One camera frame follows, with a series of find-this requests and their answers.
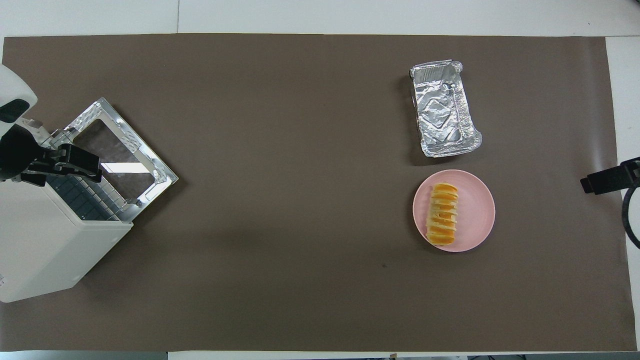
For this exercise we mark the cream white toaster oven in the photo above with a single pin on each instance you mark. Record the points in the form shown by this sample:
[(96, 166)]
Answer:
[(45, 240)]

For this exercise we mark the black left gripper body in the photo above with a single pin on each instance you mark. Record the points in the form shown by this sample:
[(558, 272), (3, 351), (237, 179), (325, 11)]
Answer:
[(15, 152)]

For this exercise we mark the aluminium foil tray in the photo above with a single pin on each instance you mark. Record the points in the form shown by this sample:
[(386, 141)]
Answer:
[(445, 112)]

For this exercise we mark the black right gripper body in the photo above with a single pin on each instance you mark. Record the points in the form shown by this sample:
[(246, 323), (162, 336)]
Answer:
[(634, 172)]

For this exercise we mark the brown table mat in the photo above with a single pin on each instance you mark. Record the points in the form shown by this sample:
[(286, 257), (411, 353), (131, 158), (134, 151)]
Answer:
[(300, 150)]

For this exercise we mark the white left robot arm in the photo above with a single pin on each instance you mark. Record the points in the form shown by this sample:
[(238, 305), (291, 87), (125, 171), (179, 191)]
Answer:
[(12, 85)]

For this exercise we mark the striped orange bread loaf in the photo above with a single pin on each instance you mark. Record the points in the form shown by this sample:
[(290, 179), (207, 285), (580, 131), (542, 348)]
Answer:
[(442, 215)]

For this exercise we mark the glass oven door metal frame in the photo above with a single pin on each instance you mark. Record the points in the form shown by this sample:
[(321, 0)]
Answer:
[(150, 172)]

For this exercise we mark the pink round plate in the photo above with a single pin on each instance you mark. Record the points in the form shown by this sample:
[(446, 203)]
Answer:
[(477, 210)]

